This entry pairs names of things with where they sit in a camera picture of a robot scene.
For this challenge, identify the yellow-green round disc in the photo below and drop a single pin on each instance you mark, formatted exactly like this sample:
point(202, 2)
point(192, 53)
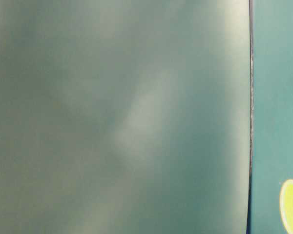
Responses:
point(286, 205)

